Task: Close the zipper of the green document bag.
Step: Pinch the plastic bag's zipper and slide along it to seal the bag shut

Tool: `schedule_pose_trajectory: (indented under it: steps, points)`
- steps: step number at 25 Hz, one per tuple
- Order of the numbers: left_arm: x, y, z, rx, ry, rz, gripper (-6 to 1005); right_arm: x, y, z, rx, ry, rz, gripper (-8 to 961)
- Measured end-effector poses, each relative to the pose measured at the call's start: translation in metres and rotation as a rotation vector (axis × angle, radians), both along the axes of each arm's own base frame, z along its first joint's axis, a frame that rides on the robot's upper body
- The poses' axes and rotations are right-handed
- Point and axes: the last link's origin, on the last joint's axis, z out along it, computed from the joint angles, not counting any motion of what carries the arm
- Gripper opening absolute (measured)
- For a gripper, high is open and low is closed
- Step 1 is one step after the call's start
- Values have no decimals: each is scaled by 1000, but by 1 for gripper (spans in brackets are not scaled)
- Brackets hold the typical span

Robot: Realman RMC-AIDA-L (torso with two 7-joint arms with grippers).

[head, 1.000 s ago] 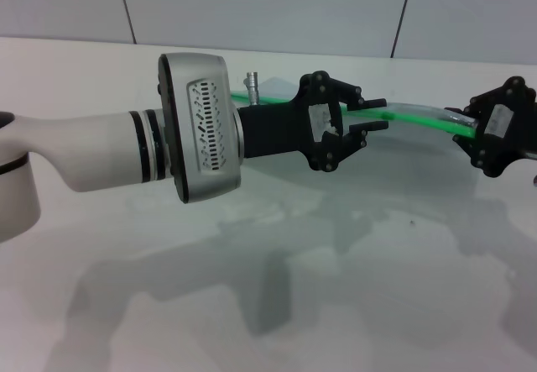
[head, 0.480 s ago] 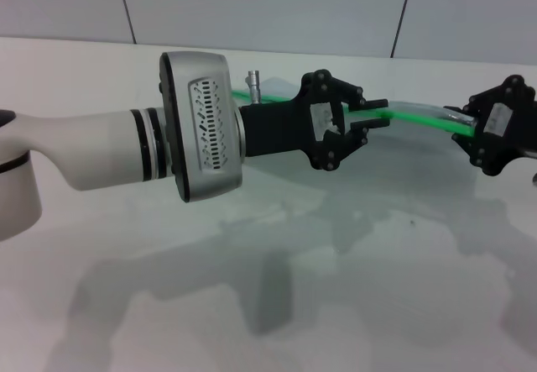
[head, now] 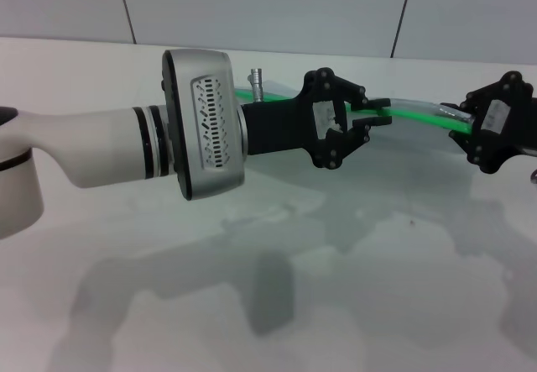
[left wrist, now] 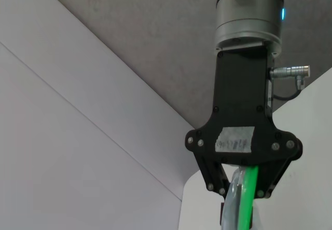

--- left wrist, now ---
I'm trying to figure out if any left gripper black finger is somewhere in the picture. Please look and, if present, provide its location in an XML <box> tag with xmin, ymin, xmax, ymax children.
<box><xmin>219</xmin><ymin>201</ymin><xmax>226</xmax><ymax>226</ymax></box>
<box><xmin>248</xmin><ymin>206</ymin><xmax>255</xmax><ymax>228</ymax></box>

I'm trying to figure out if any right arm silver plug cable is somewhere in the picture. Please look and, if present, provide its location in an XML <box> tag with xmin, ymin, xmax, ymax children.
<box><xmin>269</xmin><ymin>64</ymin><xmax>311</xmax><ymax>102</ymax></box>

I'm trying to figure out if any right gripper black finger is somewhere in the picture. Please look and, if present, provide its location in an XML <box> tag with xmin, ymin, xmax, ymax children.
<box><xmin>255</xmin><ymin>159</ymin><xmax>289</xmax><ymax>199</ymax></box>
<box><xmin>195</xmin><ymin>159</ymin><xmax>229</xmax><ymax>197</ymax></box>

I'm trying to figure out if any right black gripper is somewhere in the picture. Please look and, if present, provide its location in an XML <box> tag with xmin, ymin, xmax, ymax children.
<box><xmin>185</xmin><ymin>47</ymin><xmax>303</xmax><ymax>166</ymax></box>

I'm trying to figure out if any clear green-zip document bag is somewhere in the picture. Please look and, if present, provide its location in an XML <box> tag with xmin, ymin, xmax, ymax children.
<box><xmin>224</xmin><ymin>164</ymin><xmax>260</xmax><ymax>230</ymax></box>

